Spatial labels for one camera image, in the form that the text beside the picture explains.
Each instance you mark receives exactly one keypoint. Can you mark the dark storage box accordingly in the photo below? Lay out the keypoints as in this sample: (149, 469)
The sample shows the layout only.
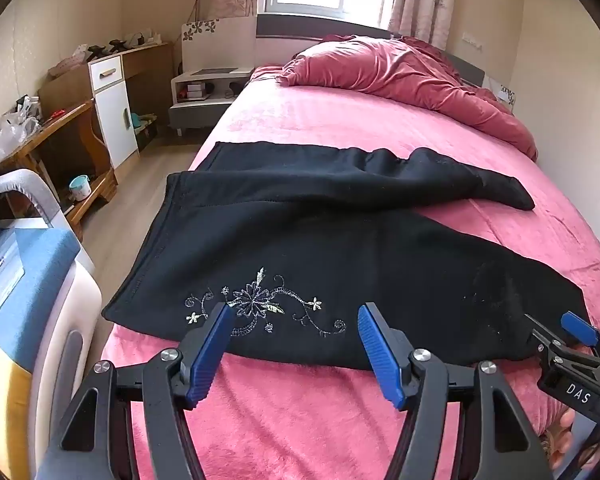
(146, 135)

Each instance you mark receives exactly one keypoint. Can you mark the white wall socket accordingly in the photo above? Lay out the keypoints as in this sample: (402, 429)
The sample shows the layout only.
(472, 40)

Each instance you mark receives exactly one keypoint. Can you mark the clear plastic bag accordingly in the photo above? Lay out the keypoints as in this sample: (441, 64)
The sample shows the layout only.
(12, 132)

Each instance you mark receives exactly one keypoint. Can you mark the black embroidered pants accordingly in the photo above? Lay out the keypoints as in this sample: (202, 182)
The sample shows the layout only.
(330, 240)

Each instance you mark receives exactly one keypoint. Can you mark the person's right hand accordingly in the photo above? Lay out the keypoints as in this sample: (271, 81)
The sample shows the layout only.
(562, 435)

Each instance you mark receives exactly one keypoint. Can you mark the wooden desk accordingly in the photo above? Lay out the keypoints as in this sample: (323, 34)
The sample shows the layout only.
(147, 67)

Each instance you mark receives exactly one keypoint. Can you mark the white cabinet with drawer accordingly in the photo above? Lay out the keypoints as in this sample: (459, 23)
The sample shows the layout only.
(112, 110)

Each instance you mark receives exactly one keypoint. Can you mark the white floral headboard panel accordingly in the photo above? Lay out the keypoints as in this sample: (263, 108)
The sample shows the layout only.
(507, 95)
(220, 45)

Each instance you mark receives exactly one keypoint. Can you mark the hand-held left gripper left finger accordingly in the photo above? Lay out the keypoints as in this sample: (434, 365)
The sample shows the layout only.
(207, 355)

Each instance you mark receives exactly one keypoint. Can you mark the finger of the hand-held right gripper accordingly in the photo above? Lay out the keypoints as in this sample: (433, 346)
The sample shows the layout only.
(577, 327)
(540, 331)

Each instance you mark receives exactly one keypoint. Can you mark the woven basket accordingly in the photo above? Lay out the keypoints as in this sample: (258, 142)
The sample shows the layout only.
(67, 67)

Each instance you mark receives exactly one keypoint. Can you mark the grey headboard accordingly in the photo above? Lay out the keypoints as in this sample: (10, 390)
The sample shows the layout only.
(290, 27)

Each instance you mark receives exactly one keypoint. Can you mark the white nightstand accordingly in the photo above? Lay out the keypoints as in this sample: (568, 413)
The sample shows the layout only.
(205, 105)

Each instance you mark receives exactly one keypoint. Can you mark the blue yellow grey sofa chair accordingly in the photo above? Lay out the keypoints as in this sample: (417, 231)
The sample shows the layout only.
(25, 285)

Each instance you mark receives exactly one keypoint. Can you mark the bed with pink blanket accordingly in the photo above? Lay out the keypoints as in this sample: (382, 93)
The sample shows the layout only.
(330, 120)

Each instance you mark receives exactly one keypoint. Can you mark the teal and white cup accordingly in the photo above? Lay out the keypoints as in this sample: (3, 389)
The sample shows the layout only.
(79, 187)

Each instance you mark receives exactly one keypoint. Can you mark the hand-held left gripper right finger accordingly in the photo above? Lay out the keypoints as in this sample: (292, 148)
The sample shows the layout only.
(380, 355)

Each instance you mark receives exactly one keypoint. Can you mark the dark pink duvet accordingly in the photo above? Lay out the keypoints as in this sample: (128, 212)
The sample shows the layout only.
(405, 75)

